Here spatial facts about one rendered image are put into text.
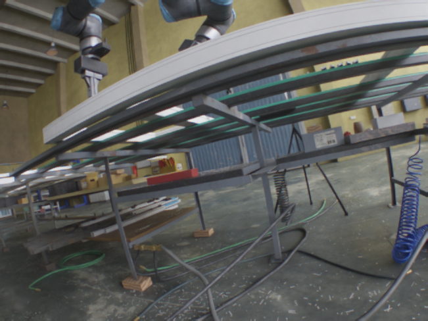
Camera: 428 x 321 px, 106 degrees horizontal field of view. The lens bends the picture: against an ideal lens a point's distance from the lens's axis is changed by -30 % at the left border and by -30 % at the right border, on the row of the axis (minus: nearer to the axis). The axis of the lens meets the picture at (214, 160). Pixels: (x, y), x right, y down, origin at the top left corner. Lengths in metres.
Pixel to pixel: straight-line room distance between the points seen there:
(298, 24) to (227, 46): 0.18
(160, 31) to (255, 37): 9.45
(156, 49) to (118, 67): 2.14
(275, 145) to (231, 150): 1.42
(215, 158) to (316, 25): 7.12
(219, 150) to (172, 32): 5.04
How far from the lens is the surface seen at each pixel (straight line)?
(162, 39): 9.69
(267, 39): 0.57
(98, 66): 0.90
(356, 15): 0.62
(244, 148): 7.19
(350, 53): 0.63
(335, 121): 6.78
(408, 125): 1.34
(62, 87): 14.14
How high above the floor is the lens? 0.63
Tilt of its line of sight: 1 degrees up
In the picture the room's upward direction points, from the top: 12 degrees counter-clockwise
